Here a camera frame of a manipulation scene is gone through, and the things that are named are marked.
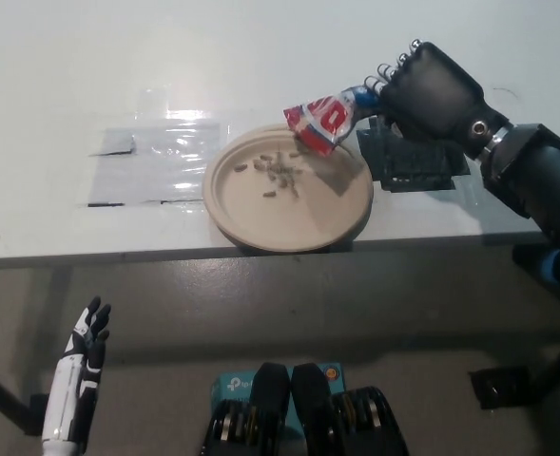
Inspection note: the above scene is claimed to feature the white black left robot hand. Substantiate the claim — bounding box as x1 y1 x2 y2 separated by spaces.
40 296 113 446

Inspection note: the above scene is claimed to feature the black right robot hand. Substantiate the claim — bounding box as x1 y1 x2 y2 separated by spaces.
362 38 516 161

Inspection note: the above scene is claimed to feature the red blue sunflower seed bag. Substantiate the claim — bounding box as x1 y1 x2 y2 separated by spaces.
282 84 380 157

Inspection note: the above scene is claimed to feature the sunflower seeds pile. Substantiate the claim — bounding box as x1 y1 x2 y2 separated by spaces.
233 149 305 199

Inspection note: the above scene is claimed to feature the beige paper plate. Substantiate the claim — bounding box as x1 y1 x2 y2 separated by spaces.
203 122 375 253

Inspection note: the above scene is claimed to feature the black tape patch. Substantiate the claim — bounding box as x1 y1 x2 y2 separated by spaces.
355 116 471 194

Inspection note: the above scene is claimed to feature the teal cardboard router box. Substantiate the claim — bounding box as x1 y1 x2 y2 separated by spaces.
210 363 345 438

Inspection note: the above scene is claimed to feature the blue round object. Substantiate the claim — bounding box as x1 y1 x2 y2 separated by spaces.
538 250 560 286

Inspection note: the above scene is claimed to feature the clear plastic sheet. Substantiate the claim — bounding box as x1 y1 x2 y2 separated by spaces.
75 111 233 208

